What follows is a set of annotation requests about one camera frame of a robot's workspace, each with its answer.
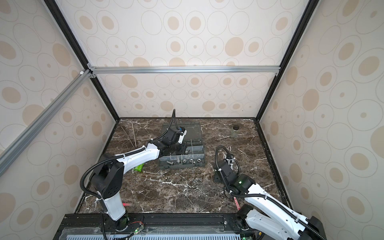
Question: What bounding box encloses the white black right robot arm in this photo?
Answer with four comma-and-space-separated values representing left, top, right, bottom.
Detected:
215, 146, 326, 240

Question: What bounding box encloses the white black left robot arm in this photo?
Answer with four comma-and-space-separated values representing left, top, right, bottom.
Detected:
80, 110, 187, 222

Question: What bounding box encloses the clear plastic organizer box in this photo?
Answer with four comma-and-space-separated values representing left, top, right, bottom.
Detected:
158, 123, 206, 170

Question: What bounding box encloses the green plastic object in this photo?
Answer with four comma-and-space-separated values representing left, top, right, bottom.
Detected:
134, 164, 144, 172

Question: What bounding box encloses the small glass jar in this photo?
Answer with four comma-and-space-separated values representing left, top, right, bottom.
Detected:
231, 124, 240, 139

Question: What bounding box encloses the horizontal aluminium rail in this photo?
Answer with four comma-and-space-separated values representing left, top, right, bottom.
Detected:
91, 66, 280, 74

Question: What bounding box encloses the black base frame rail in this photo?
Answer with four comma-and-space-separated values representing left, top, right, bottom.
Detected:
53, 212, 313, 240

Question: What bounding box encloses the diagonal aluminium rail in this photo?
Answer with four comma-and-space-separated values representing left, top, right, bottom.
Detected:
1, 70, 91, 175

